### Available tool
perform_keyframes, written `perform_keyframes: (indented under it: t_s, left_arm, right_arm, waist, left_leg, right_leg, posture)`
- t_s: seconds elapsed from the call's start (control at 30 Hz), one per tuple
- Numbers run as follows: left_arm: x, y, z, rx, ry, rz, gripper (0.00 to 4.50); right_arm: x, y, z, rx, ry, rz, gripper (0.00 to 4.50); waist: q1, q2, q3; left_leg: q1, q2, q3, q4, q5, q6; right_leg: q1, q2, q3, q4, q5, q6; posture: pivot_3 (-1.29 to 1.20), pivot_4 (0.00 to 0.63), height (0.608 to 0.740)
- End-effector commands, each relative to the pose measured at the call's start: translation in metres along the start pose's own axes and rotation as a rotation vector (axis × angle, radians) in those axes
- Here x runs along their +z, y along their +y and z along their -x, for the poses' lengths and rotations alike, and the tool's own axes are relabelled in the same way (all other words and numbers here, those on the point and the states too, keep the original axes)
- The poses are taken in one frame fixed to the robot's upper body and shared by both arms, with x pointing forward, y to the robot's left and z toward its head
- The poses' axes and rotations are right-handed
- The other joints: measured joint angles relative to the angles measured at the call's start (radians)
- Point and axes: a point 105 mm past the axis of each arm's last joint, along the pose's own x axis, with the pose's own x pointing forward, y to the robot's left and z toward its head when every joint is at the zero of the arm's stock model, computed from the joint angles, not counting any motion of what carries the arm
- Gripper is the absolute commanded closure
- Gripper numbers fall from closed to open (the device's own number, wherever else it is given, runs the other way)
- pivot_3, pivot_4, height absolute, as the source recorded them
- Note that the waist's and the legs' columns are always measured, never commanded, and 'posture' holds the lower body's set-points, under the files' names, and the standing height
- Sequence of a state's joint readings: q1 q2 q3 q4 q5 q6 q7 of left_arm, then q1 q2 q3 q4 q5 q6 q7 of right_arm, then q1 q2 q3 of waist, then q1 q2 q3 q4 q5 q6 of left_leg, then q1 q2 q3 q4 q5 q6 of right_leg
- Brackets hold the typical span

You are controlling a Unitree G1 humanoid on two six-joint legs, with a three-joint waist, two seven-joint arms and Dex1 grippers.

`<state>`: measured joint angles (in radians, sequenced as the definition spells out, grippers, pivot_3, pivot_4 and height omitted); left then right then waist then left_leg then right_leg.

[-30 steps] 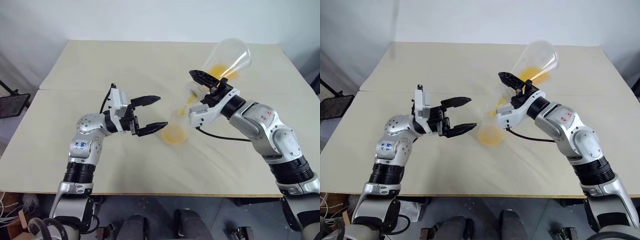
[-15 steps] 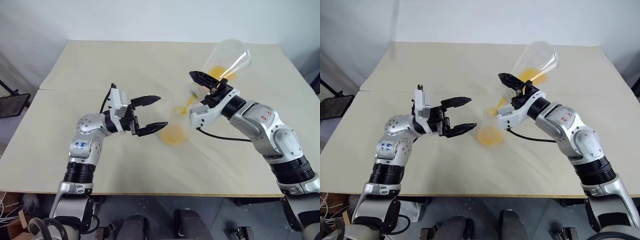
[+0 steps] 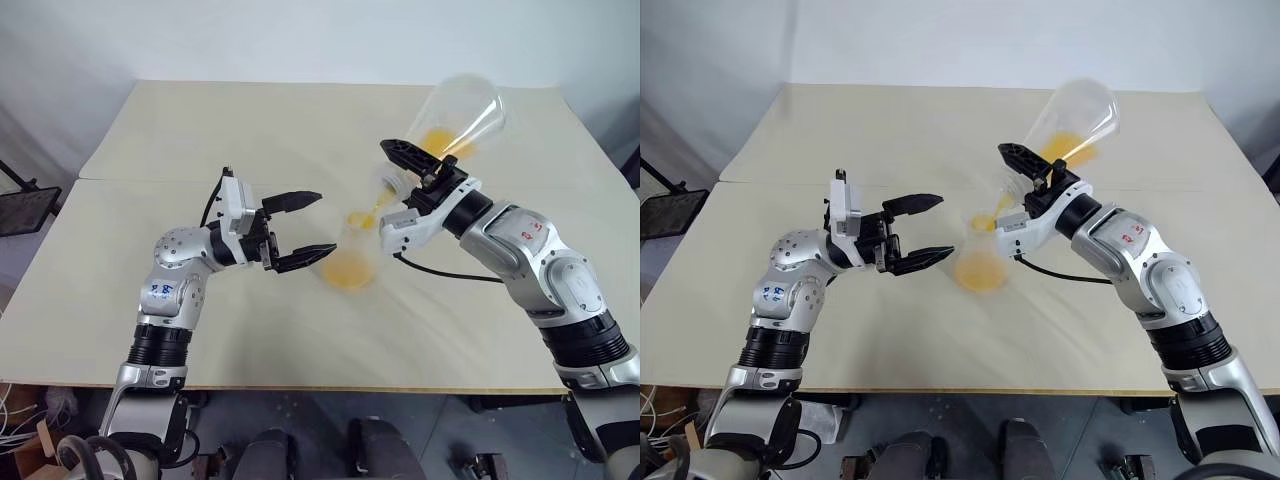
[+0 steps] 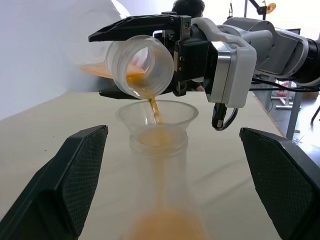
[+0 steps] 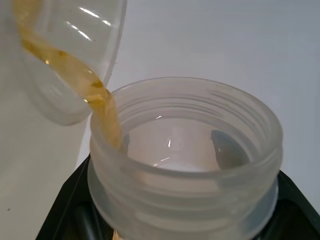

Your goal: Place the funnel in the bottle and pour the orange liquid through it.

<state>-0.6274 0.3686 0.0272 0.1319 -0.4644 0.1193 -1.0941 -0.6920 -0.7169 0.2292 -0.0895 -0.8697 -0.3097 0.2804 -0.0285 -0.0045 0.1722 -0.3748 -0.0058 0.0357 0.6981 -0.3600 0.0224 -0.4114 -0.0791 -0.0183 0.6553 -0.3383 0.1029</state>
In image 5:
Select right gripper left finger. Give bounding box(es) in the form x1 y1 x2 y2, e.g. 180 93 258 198
34 154 116 240

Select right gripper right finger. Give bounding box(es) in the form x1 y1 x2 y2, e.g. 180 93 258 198
249 170 320 240

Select translucent plastic jar with threads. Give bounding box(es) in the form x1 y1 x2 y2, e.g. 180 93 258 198
88 76 285 240

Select clear container pouring yellow liquid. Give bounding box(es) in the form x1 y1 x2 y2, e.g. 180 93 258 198
0 0 128 127

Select orange liquid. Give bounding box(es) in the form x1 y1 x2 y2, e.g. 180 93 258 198
12 0 126 152

